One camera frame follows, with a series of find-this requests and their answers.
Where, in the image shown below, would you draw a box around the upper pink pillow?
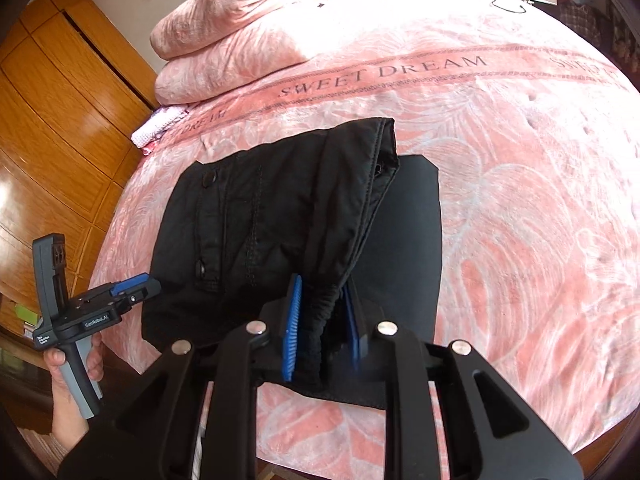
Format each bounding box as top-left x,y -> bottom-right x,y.
150,0 -> 331,61

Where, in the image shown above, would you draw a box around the white pink folded cloth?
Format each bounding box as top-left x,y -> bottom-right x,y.
130,105 -> 191,150

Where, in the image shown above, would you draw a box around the lower pink pillow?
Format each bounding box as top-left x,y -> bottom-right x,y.
155,14 -> 321,106

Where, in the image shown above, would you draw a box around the orange wooden wardrobe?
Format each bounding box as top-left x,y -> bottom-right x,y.
1,0 -> 157,312

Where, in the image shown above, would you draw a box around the person's left forearm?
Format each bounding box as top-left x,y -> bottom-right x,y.
51,382 -> 89,451

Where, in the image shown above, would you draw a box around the pink pillow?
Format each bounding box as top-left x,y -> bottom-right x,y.
155,14 -> 321,106
150,0 -> 331,61

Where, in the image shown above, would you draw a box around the person's left hand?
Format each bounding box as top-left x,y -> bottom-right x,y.
43,333 -> 104,410

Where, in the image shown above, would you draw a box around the black padded pants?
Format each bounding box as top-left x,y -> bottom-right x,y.
142,118 -> 442,410

